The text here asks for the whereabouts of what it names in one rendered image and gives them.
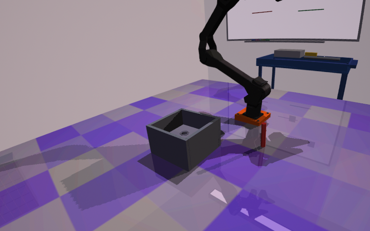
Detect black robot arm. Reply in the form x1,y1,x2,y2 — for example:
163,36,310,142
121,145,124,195
198,0,271,120

